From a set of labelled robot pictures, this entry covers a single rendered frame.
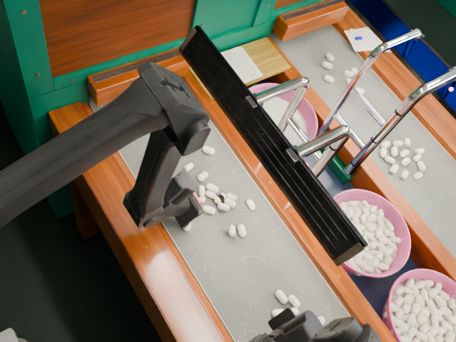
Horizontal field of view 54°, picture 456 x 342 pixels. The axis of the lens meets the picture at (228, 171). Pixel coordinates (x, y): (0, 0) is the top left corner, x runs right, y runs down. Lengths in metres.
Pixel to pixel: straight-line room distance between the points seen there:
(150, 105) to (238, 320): 0.70
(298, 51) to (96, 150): 1.20
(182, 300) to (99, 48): 0.68
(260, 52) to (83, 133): 1.06
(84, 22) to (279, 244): 0.75
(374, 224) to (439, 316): 0.30
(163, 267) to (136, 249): 0.08
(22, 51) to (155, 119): 0.62
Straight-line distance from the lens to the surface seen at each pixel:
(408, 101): 1.22
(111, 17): 1.22
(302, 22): 1.63
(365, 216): 1.40
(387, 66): 1.79
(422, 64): 1.35
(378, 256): 1.37
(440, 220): 1.54
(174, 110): 0.59
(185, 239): 1.20
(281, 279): 1.22
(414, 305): 1.38
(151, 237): 1.16
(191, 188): 1.02
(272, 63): 1.57
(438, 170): 1.64
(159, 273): 1.14
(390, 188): 1.46
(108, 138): 0.60
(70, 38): 1.21
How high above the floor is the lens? 1.85
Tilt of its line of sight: 58 degrees down
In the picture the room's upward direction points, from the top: 24 degrees clockwise
